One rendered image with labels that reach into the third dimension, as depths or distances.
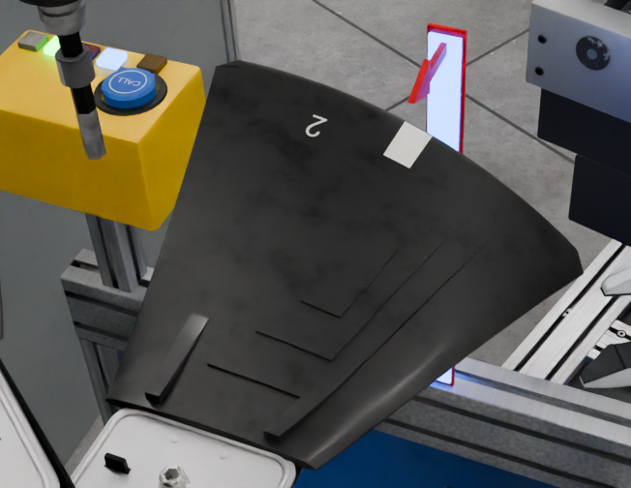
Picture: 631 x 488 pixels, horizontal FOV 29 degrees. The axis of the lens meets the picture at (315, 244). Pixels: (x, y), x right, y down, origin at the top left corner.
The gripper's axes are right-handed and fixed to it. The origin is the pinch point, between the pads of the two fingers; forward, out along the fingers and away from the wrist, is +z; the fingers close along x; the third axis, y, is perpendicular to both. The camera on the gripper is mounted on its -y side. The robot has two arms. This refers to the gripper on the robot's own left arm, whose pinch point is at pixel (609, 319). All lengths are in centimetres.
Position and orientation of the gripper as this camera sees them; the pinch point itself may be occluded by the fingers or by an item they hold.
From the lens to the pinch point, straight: 58.7
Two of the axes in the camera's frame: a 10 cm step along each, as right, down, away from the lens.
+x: 0.3, 6.5, 7.6
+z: -9.7, 2.0, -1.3
